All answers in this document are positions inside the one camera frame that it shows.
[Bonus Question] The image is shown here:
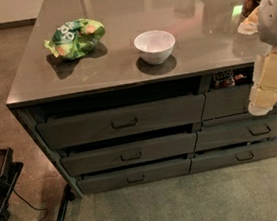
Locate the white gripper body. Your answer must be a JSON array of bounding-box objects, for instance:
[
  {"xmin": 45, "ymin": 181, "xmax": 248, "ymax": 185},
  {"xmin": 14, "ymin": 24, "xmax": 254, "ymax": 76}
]
[{"xmin": 237, "ymin": 7, "xmax": 259, "ymax": 35}]

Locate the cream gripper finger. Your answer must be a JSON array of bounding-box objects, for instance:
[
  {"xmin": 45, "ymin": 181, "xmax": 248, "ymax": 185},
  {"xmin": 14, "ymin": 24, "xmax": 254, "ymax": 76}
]
[{"xmin": 248, "ymin": 46, "xmax": 277, "ymax": 116}]

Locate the grey drawer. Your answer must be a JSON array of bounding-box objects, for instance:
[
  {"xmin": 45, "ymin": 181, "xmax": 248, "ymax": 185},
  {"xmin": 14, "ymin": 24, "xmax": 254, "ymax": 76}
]
[
  {"xmin": 202, "ymin": 84, "xmax": 277, "ymax": 121},
  {"xmin": 36, "ymin": 95, "xmax": 205, "ymax": 149},
  {"xmin": 78, "ymin": 158, "xmax": 191, "ymax": 194},
  {"xmin": 195, "ymin": 118, "xmax": 277, "ymax": 152},
  {"xmin": 190, "ymin": 141, "xmax": 277, "ymax": 173},
  {"xmin": 61, "ymin": 133, "xmax": 197, "ymax": 176}
]

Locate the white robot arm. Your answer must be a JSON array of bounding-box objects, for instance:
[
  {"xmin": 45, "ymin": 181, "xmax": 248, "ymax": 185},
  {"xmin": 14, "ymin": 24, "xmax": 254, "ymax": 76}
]
[{"xmin": 248, "ymin": 0, "xmax": 277, "ymax": 116}]

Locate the snack packet in drawer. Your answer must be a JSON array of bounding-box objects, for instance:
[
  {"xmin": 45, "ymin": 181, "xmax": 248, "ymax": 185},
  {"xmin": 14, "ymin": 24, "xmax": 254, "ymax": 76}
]
[{"xmin": 212, "ymin": 70, "xmax": 247, "ymax": 89}]

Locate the grey drawer cabinet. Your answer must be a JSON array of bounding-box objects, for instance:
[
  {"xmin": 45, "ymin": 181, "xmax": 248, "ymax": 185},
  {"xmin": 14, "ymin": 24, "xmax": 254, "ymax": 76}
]
[{"xmin": 7, "ymin": 0, "xmax": 277, "ymax": 196}]

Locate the white ceramic bowl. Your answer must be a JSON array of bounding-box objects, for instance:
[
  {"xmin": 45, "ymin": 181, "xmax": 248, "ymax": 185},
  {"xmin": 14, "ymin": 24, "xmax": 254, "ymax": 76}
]
[{"xmin": 134, "ymin": 30, "xmax": 176, "ymax": 65}]

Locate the green chip bag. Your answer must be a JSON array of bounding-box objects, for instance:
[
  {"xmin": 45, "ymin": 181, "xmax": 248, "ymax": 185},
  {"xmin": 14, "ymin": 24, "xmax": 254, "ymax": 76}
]
[{"xmin": 44, "ymin": 18, "xmax": 106, "ymax": 60}]

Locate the black cable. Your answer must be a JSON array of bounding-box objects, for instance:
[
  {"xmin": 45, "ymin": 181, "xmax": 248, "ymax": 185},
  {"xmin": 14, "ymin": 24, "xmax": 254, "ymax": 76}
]
[{"xmin": 6, "ymin": 180, "xmax": 50, "ymax": 221}]

